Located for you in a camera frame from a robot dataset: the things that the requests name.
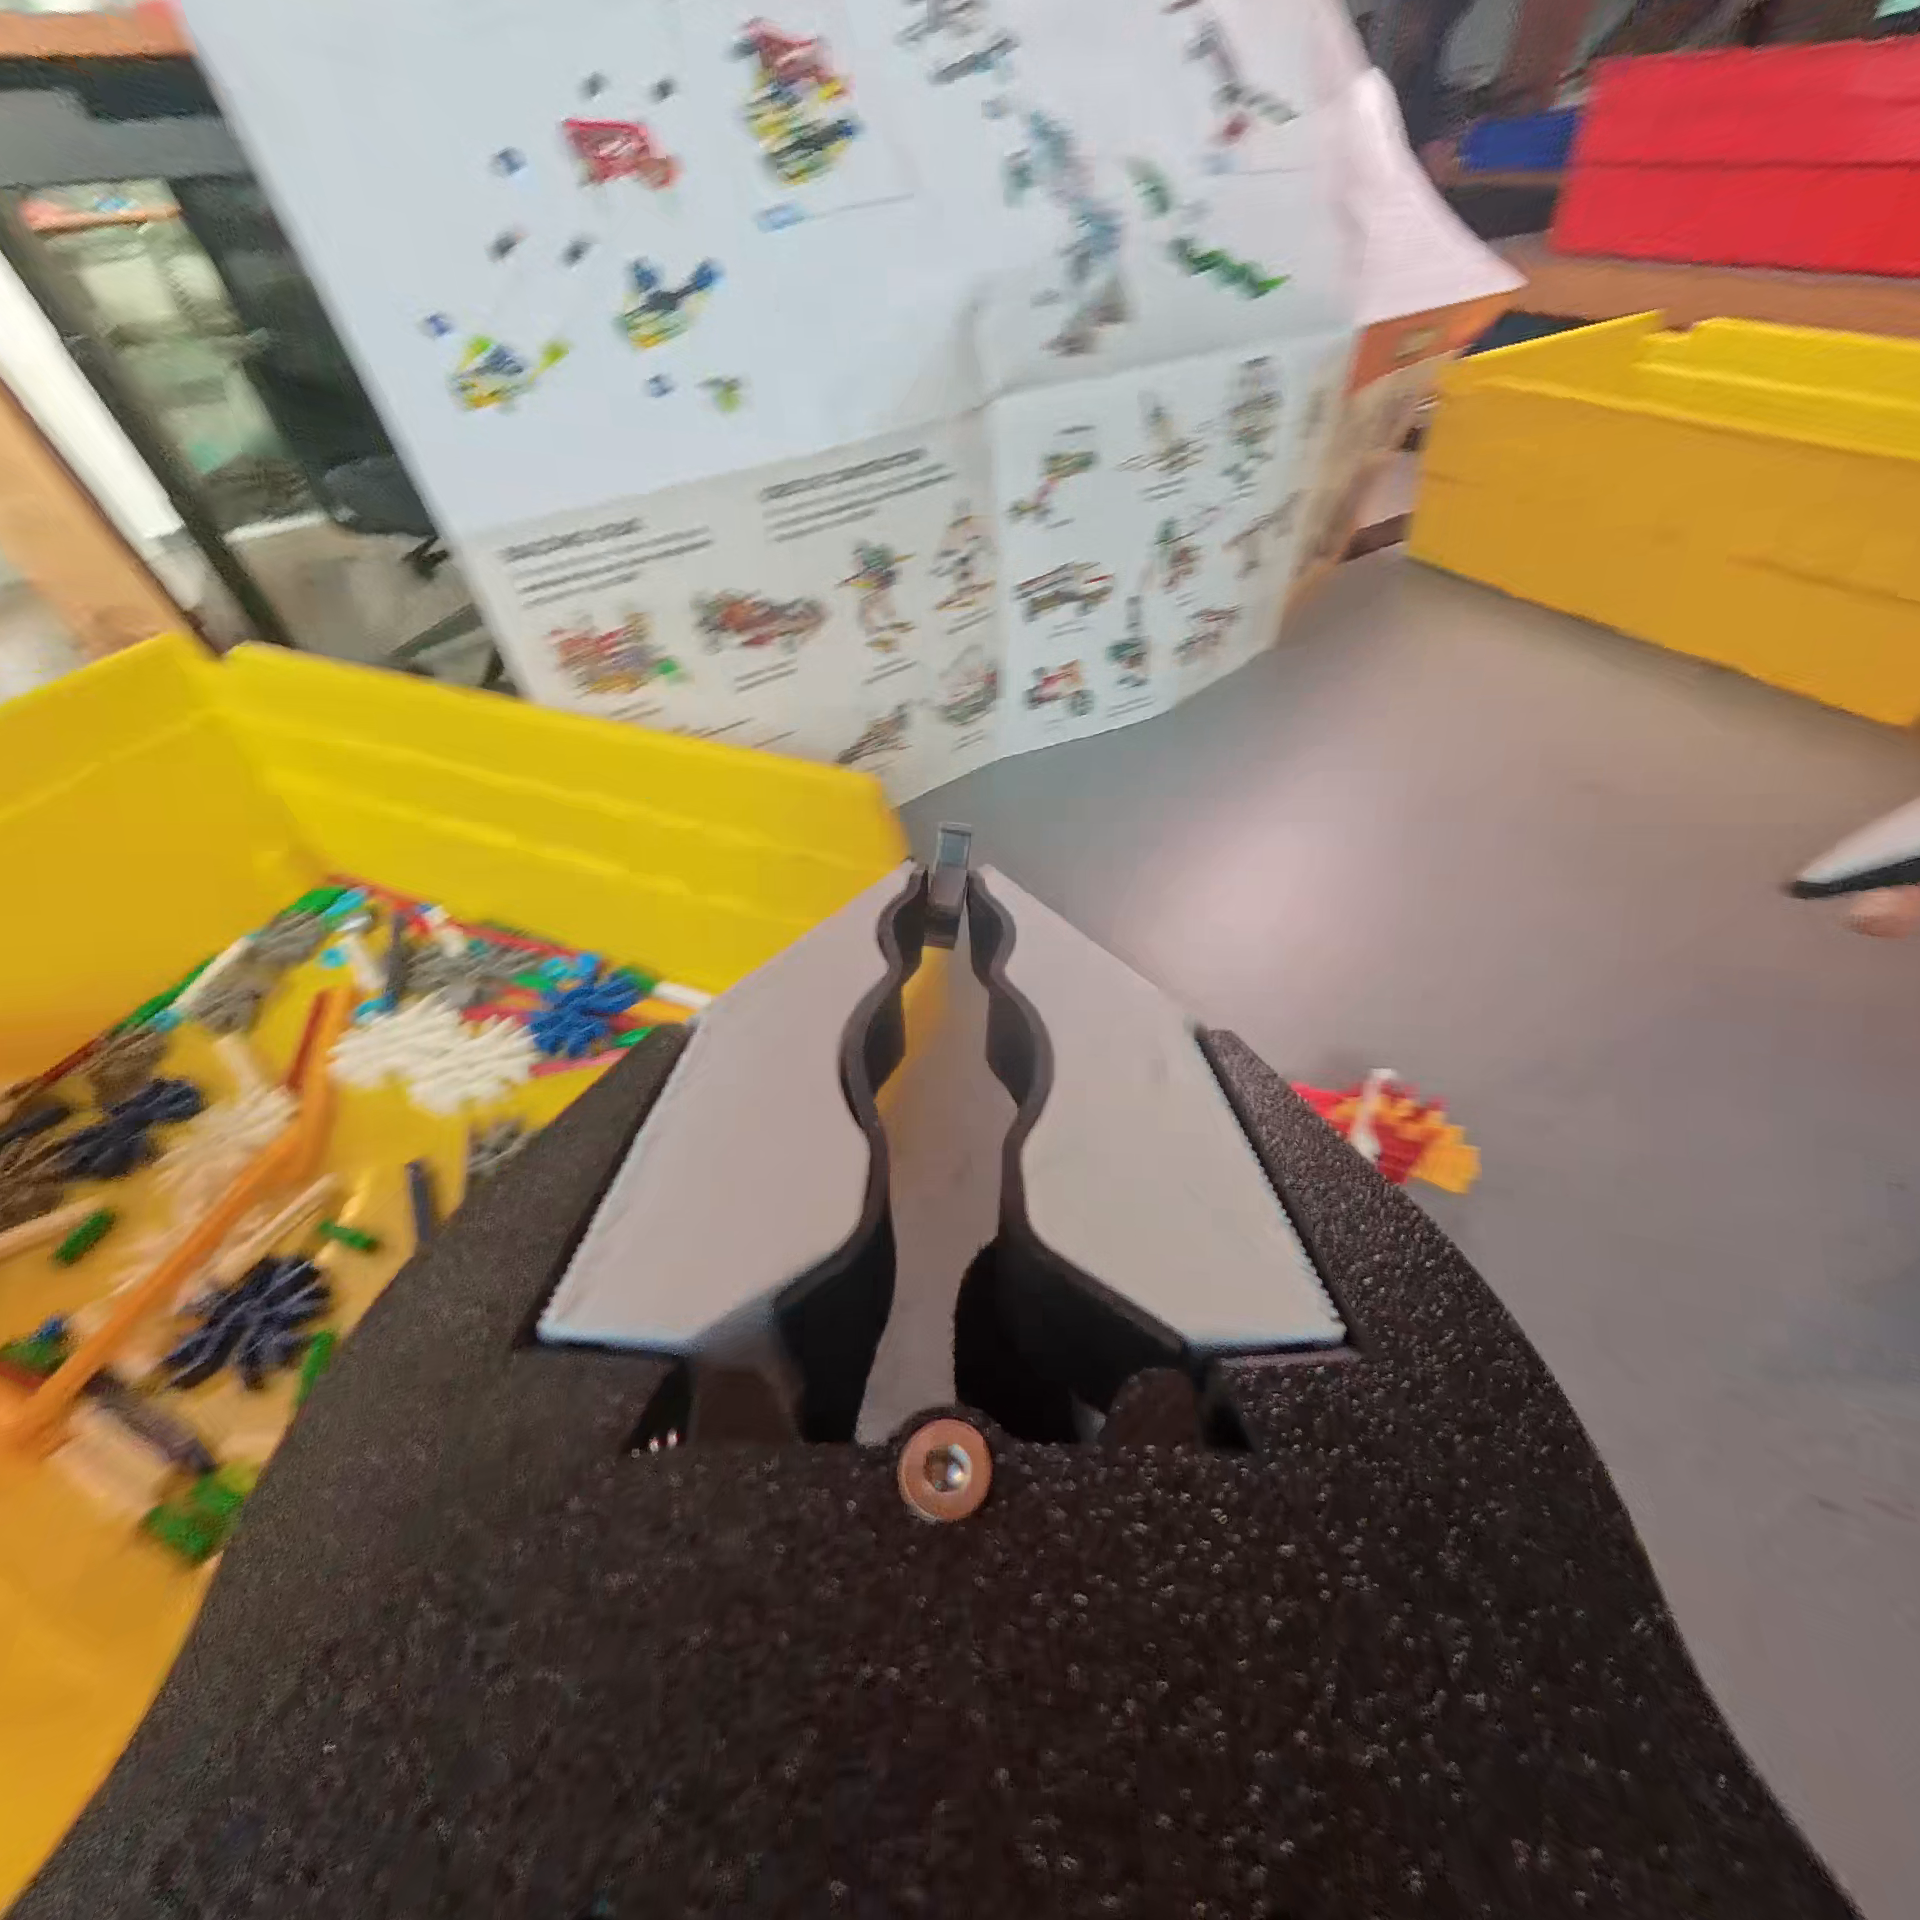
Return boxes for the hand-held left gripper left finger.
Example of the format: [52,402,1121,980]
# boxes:
[537,863,929,1442]

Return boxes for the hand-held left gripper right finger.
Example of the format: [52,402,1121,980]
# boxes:
[961,863,1348,1442]

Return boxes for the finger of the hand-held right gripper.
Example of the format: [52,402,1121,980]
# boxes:
[1779,796,1920,906]

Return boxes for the red and yellow connector stack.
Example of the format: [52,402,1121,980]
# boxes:
[1287,1064,1484,1198]

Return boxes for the large yellow plastic bin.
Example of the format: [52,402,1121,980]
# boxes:
[0,629,955,1876]

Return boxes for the nested yellow plastic bins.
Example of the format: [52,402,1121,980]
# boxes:
[1402,306,1920,736]

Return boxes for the pile of colourful toy pieces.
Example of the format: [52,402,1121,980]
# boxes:
[0,881,710,1565]

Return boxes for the printed toy set box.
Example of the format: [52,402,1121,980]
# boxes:
[1276,288,1523,606]

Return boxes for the red plastic bin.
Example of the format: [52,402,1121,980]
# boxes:
[1550,33,1920,285]

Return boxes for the blue plastic bin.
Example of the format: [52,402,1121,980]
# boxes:
[1460,99,1591,178]

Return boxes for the printed instruction sheet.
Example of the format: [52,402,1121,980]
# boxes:
[178,0,1525,806]

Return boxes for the black framed glass door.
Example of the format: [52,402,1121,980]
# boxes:
[0,59,499,695]

